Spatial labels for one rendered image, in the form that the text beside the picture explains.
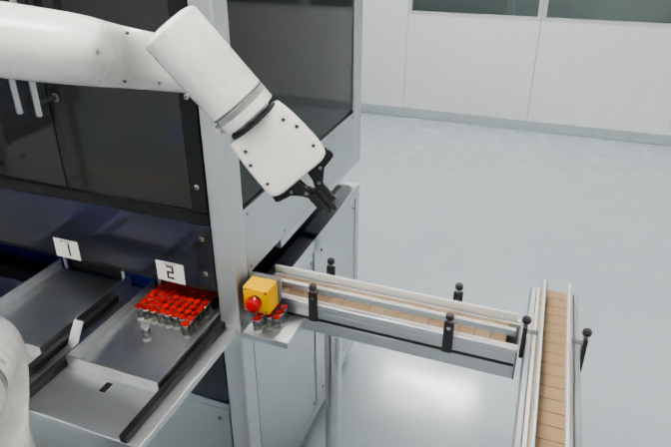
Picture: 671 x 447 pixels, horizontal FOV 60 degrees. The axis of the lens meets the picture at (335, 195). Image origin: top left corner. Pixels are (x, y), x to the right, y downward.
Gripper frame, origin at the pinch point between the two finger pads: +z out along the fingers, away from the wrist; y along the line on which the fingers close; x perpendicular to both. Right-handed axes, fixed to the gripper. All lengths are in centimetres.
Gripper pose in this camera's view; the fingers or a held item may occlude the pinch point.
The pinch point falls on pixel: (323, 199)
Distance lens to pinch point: 84.3
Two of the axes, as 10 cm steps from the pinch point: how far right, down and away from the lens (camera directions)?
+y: 7.7, -6.3, -1.0
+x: -1.3, -3.1, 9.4
